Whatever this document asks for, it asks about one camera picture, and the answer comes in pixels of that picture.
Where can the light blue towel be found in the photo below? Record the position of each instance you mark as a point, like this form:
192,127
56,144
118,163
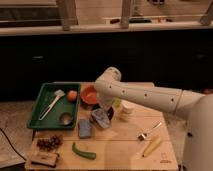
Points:
101,117

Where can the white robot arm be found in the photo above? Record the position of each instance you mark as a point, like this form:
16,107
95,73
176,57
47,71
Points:
195,108

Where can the orange bowl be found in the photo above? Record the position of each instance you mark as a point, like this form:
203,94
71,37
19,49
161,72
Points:
89,95

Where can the dark purple bowl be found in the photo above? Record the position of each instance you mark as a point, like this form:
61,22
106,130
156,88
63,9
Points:
110,114

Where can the light green cup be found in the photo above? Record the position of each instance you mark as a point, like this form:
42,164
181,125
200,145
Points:
117,103

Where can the orange fruit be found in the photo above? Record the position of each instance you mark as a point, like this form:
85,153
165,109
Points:
72,95

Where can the blue sponge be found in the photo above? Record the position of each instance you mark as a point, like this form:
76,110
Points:
84,128

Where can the white dish brush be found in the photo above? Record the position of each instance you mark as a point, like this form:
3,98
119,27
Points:
58,95

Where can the small metal cup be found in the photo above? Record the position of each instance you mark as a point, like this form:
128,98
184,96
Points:
65,118

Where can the green plastic tray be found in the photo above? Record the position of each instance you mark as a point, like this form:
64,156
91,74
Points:
52,120

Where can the green chili pepper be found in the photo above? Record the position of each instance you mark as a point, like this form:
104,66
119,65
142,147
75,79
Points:
84,154

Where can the yellow corn cob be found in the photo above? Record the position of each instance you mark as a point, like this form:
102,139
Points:
153,145

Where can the bunch of dark grapes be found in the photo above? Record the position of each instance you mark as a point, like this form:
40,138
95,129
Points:
49,144

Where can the brown wooden block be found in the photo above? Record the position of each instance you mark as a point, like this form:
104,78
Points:
44,158

